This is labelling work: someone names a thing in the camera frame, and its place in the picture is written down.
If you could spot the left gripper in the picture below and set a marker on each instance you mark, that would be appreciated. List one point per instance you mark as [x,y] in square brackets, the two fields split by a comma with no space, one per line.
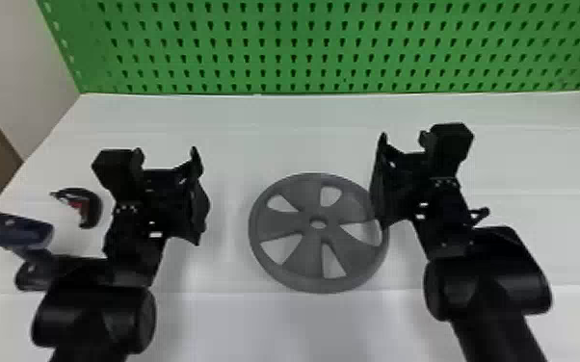
[164,202]

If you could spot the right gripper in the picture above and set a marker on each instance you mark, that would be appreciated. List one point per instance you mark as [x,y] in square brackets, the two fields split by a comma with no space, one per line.
[414,184]

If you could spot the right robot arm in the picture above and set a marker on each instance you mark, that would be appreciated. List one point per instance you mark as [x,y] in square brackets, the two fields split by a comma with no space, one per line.
[490,290]

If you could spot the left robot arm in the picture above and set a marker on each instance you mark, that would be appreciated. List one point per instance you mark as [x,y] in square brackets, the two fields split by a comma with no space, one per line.
[95,313]

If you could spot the grey wheel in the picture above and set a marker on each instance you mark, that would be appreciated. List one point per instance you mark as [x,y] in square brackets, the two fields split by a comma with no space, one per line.
[297,237]

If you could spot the drill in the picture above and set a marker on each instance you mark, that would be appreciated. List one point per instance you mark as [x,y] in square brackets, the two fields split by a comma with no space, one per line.
[7,231]

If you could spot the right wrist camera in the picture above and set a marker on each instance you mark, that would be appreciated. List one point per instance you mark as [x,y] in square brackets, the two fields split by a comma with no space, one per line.
[448,145]

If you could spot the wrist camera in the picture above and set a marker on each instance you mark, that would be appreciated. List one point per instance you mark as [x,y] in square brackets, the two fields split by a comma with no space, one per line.
[117,171]
[448,145]

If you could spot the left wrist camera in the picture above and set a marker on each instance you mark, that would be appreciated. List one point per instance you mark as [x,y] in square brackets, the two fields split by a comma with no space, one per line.
[117,171]

